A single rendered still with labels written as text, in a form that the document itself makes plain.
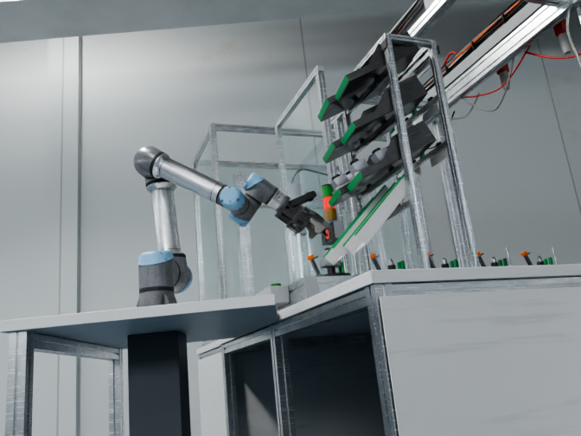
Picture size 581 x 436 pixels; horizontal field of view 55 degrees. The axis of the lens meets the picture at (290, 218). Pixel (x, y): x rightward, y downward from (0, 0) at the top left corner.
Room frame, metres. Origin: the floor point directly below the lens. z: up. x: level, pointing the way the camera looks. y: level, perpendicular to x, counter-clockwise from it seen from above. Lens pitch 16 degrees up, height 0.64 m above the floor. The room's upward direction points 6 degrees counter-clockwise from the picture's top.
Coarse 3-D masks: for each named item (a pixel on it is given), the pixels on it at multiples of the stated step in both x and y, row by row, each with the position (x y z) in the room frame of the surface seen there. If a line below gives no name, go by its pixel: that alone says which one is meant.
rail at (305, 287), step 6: (294, 282) 1.89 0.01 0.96; (300, 282) 1.84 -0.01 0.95; (306, 282) 1.81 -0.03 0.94; (312, 282) 1.82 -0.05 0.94; (294, 288) 1.90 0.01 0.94; (300, 288) 1.85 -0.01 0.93; (306, 288) 1.81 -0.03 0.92; (312, 288) 1.82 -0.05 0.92; (294, 294) 1.90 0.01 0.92; (300, 294) 1.85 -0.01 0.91; (306, 294) 1.81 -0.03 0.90; (312, 294) 1.82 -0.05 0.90; (294, 300) 1.91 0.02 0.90; (300, 300) 1.86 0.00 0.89; (282, 306) 2.03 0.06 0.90; (288, 306) 1.97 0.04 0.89
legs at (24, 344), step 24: (24, 336) 1.43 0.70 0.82; (48, 336) 1.58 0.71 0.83; (144, 336) 1.79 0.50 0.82; (168, 336) 1.79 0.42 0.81; (24, 360) 1.43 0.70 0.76; (120, 360) 2.26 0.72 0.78; (144, 360) 1.79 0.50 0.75; (168, 360) 1.79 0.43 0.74; (24, 384) 1.43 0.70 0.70; (120, 384) 2.26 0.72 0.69; (144, 384) 1.79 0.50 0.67; (168, 384) 1.79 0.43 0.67; (24, 408) 1.43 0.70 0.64; (120, 408) 2.25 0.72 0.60; (144, 408) 1.79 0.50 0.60; (168, 408) 1.79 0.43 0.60; (24, 432) 1.44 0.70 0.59; (120, 432) 2.25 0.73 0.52; (144, 432) 1.79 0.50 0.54; (168, 432) 1.79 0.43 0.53
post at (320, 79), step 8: (320, 72) 2.25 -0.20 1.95; (320, 80) 2.25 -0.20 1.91; (320, 88) 2.24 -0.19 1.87; (320, 96) 2.25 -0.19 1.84; (320, 104) 2.26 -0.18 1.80; (328, 120) 2.25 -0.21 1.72; (328, 128) 2.25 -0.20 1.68; (328, 136) 2.25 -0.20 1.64; (328, 144) 2.25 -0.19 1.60; (328, 168) 2.26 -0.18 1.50; (328, 176) 2.27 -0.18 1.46; (336, 208) 2.25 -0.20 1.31
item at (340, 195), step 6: (372, 162) 1.72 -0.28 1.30; (342, 186) 1.69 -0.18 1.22; (366, 186) 1.78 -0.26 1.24; (336, 192) 1.71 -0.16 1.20; (342, 192) 1.69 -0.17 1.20; (348, 192) 1.71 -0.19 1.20; (354, 192) 1.78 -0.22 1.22; (360, 192) 1.83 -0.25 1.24; (330, 198) 1.78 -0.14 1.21; (336, 198) 1.74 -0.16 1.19; (342, 198) 1.76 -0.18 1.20; (348, 198) 1.83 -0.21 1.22; (330, 204) 1.81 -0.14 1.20; (336, 204) 1.81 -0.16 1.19
